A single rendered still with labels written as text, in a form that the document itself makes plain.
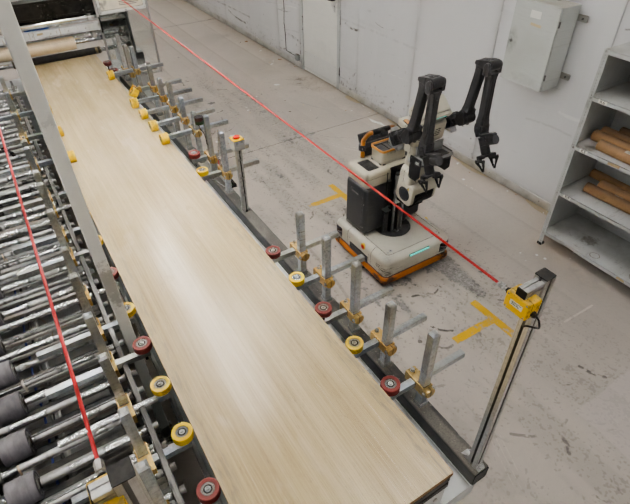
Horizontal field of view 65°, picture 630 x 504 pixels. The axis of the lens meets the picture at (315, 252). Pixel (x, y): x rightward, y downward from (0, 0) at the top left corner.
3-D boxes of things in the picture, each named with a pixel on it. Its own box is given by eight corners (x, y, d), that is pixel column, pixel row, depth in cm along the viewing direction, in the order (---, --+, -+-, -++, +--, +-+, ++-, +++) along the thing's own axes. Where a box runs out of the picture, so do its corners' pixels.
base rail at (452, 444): (127, 79, 535) (125, 70, 528) (485, 475, 199) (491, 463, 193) (120, 81, 531) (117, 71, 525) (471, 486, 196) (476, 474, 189)
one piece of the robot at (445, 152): (402, 174, 326) (406, 144, 312) (434, 162, 337) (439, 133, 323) (419, 185, 316) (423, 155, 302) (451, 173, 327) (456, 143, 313)
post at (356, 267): (354, 330, 253) (357, 258, 223) (358, 334, 251) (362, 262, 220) (348, 332, 252) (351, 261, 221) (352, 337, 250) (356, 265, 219)
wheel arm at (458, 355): (458, 353, 224) (460, 347, 222) (464, 358, 222) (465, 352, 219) (382, 398, 207) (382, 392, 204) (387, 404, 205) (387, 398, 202)
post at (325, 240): (327, 303, 271) (327, 233, 240) (330, 306, 269) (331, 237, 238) (322, 305, 270) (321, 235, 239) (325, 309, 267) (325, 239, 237)
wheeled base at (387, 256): (333, 241, 410) (333, 216, 394) (394, 216, 435) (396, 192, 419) (383, 289, 365) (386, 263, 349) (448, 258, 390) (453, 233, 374)
